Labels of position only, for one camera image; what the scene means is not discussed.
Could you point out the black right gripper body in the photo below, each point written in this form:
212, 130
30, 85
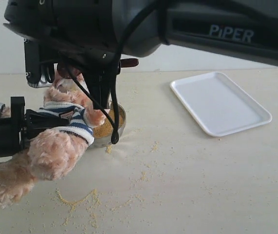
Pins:
83, 32

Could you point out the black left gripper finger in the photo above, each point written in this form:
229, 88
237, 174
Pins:
35, 123

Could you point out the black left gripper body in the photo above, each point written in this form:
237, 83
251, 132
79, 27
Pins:
11, 128

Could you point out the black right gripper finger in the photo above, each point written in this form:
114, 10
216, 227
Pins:
99, 87

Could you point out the dark red wooden spoon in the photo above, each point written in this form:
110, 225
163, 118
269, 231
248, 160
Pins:
61, 71

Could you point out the tan teddy bear striped sweater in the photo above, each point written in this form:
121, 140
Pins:
53, 153

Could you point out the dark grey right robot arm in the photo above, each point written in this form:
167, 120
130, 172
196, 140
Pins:
244, 29

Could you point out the steel bowl of millet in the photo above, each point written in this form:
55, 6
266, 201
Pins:
102, 134

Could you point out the white rectangular plastic tray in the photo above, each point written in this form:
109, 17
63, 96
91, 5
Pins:
218, 105

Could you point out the black wrist camera on right gripper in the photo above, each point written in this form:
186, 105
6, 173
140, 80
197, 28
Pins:
39, 64

